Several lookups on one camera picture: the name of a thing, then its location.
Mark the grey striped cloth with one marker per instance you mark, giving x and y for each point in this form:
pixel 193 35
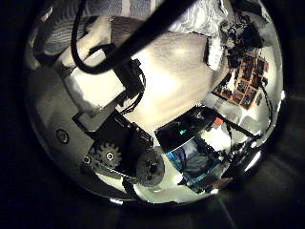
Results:
pixel 197 16

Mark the wooden cube shelf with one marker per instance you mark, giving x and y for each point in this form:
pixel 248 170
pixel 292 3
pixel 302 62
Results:
pixel 246 82

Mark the small red box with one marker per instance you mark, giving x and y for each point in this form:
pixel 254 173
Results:
pixel 218 121

